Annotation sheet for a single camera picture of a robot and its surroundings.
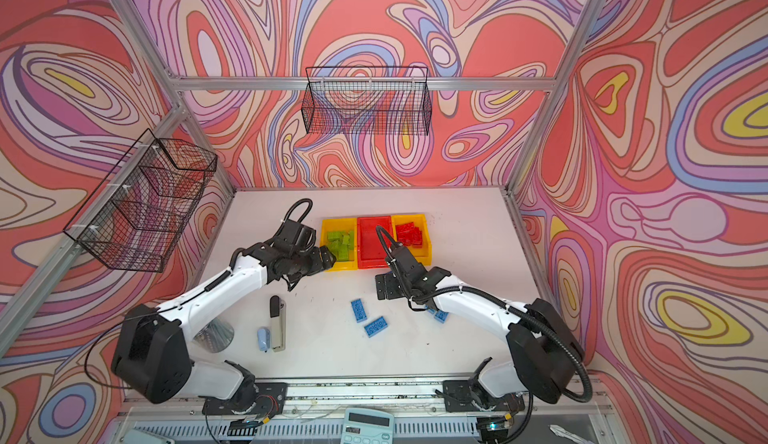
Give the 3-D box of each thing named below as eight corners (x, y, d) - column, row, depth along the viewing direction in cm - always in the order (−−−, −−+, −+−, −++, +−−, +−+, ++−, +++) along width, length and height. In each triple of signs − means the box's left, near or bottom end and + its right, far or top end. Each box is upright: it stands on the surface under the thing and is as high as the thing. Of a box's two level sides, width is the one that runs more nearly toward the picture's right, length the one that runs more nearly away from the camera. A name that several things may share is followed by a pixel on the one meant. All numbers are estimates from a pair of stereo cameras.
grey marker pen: (275, 352, 82) (269, 346, 78) (275, 303, 92) (270, 296, 87) (285, 349, 83) (280, 343, 79) (285, 301, 92) (280, 294, 88)
